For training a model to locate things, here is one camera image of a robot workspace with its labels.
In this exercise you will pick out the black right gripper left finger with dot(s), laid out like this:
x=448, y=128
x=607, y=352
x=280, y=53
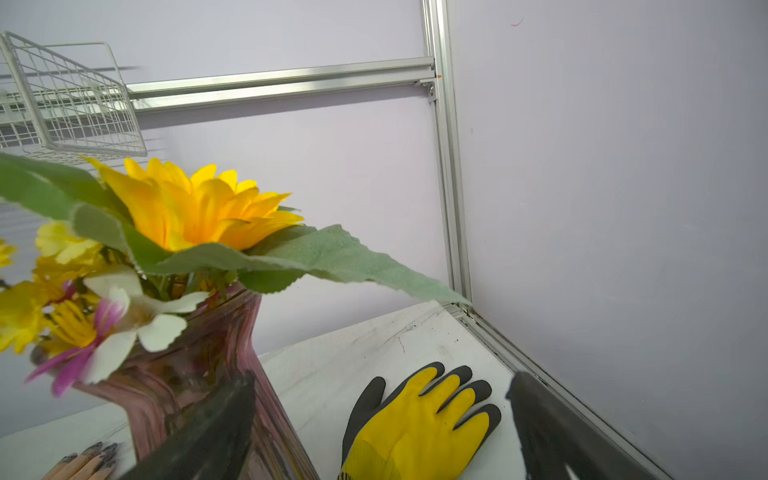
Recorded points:
x=214, y=444

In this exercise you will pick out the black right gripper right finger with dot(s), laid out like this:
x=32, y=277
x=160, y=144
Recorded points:
x=557, y=442

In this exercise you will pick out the mannequin hand with dark nails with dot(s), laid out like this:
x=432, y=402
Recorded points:
x=96, y=462

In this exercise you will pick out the purple glass vase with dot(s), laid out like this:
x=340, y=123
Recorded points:
x=159, y=391

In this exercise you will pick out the artificial flower bouquet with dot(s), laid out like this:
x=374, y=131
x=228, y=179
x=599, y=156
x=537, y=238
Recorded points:
x=127, y=257

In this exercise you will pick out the aluminium frame profiles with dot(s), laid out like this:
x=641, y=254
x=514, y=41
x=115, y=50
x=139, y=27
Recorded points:
x=450, y=329

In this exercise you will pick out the white wire wall basket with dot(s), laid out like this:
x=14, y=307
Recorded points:
x=63, y=102

